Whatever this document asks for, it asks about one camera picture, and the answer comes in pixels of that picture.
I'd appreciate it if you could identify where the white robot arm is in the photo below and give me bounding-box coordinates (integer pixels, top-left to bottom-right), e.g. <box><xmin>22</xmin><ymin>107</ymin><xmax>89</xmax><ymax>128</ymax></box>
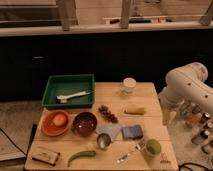
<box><xmin>158</xmin><ymin>62</ymin><xmax>213</xmax><ymax>125</ymax></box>

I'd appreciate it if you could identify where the purple bowl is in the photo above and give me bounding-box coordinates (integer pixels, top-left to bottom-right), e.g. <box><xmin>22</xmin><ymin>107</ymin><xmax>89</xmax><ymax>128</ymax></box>
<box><xmin>71</xmin><ymin>112</ymin><xmax>97</xmax><ymax>137</ymax></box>

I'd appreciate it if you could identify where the orange bowl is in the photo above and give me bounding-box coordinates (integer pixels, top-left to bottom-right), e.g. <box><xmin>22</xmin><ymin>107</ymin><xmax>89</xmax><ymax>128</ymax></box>
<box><xmin>41</xmin><ymin>110</ymin><xmax>70</xmax><ymax>137</ymax></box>

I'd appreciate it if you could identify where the green cup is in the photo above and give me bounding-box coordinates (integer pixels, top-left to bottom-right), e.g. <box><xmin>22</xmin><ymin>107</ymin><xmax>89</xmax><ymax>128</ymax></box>
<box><xmin>145</xmin><ymin>139</ymin><xmax>162</xmax><ymax>157</ymax></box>

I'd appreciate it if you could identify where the blue sponge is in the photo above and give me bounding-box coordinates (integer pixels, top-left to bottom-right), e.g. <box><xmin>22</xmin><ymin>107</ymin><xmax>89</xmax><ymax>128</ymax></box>
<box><xmin>122</xmin><ymin>125</ymin><xmax>143</xmax><ymax>140</ymax></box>

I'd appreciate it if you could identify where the metal fork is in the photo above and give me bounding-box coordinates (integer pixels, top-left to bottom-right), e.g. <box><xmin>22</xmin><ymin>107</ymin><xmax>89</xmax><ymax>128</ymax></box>
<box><xmin>116</xmin><ymin>143</ymin><xmax>145</xmax><ymax>164</ymax></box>

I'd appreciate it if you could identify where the white lidded jar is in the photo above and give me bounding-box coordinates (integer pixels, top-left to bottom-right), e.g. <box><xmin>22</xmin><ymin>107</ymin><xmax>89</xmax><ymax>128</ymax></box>
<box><xmin>122</xmin><ymin>77</ymin><xmax>137</xmax><ymax>94</ymax></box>

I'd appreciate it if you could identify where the grey cloth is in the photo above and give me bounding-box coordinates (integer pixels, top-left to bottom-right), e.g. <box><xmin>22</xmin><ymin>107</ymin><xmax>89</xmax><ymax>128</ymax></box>
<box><xmin>96</xmin><ymin>124</ymin><xmax>122</xmax><ymax>141</ymax></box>

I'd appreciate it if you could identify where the dark grape bunch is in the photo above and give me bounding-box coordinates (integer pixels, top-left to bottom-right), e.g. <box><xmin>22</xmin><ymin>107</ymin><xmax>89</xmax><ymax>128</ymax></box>
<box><xmin>98</xmin><ymin>105</ymin><xmax>118</xmax><ymax>123</ymax></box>

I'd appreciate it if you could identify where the metal cup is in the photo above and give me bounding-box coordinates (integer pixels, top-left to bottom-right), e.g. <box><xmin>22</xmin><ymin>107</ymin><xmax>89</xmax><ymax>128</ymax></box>
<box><xmin>97</xmin><ymin>133</ymin><xmax>111</xmax><ymax>149</ymax></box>

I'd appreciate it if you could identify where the green chili pepper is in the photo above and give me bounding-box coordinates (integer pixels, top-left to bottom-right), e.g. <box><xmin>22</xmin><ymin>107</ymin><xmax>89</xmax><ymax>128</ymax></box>
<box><xmin>67</xmin><ymin>150</ymin><xmax>96</xmax><ymax>167</ymax></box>

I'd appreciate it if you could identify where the white brush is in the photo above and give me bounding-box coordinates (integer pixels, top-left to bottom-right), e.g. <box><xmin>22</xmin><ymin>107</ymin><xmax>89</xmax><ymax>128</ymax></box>
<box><xmin>56</xmin><ymin>91</ymin><xmax>91</xmax><ymax>103</ymax></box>

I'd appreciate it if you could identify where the orange fruit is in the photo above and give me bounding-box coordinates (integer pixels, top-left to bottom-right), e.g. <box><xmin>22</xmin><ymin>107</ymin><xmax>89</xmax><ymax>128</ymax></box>
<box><xmin>53</xmin><ymin>114</ymin><xmax>66</xmax><ymax>127</ymax></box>

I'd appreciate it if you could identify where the green plastic tray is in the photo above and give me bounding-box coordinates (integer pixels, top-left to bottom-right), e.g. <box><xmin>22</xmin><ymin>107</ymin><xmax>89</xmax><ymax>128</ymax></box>
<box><xmin>42</xmin><ymin>74</ymin><xmax>95</xmax><ymax>109</ymax></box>

